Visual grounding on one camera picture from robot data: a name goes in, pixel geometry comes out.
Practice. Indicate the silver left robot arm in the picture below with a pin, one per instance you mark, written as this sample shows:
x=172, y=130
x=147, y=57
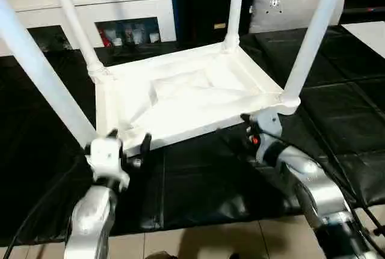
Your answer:
x=90, y=217

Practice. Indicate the black work mat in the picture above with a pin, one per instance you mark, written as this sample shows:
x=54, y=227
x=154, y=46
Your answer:
x=198, y=193

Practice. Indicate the grey cushion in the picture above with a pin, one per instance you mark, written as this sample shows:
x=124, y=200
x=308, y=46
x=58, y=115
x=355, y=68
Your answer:
x=289, y=6

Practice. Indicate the black furniture with yellow label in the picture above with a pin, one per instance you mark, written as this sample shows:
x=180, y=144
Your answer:
x=204, y=0

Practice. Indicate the white glass-door cabinet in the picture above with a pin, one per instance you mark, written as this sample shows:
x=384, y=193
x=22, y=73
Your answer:
x=60, y=6

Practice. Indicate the white flat panel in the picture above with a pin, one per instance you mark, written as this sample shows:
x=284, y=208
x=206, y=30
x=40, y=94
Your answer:
x=368, y=36

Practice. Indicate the black stand leg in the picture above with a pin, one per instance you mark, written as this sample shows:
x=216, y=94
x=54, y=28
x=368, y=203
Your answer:
x=379, y=231

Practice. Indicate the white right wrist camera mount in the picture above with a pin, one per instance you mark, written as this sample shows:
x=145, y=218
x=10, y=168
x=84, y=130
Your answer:
x=269, y=133

